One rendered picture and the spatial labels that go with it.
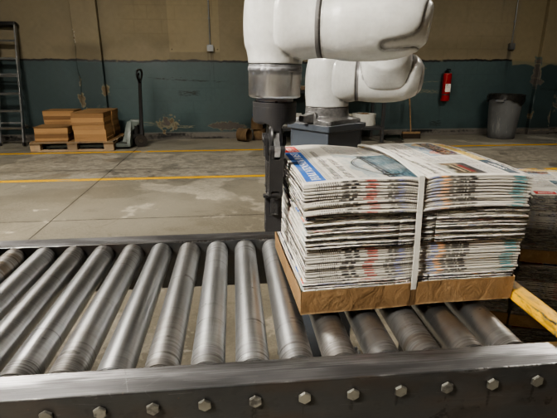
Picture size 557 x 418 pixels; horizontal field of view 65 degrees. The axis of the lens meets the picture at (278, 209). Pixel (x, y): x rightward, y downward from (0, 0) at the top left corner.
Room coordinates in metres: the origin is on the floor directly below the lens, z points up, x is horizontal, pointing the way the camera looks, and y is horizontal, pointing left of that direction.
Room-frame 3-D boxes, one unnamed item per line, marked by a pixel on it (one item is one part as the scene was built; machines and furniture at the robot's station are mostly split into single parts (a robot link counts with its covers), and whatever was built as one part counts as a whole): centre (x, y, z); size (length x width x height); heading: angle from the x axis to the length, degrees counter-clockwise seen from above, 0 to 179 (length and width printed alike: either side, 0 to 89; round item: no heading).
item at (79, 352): (0.71, 0.32, 0.77); 0.47 x 0.05 x 0.05; 6
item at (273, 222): (0.76, 0.01, 0.93); 0.03 x 0.01 x 0.07; 96
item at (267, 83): (0.76, 0.01, 1.16); 0.09 x 0.09 x 0.06
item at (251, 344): (0.74, 0.06, 0.77); 0.47 x 0.05 x 0.05; 6
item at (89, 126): (6.84, 3.11, 0.28); 1.20 x 0.83 x 0.57; 96
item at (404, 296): (0.79, -0.20, 0.83); 0.28 x 0.06 x 0.04; 9
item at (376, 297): (0.77, -0.09, 0.83); 0.29 x 0.16 x 0.04; 9
